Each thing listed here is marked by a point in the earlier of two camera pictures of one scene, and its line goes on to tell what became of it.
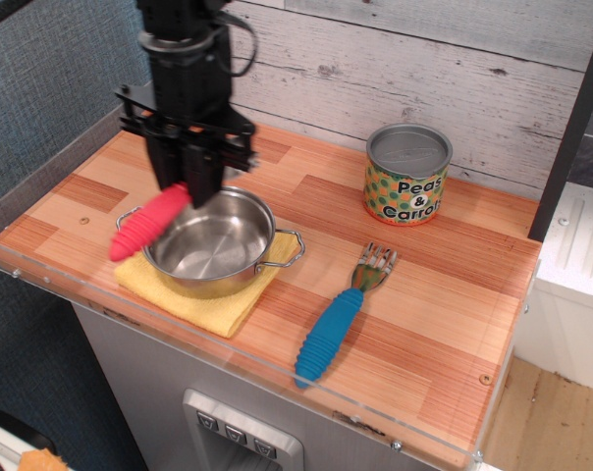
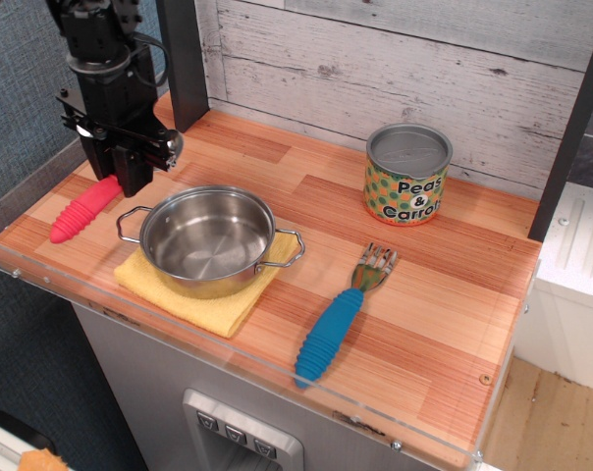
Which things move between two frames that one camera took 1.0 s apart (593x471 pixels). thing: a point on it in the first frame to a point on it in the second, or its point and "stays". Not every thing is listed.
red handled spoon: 147,219 to 105,192
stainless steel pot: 219,243 stays
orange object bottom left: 40,460 stays
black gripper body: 190,100 to 115,99
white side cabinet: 566,326 stays
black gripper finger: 167,157 to 101,153
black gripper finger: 203,171 to 134,171
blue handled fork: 336,316 stays
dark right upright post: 575,129 stays
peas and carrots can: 404,173 stays
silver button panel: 224,437 stays
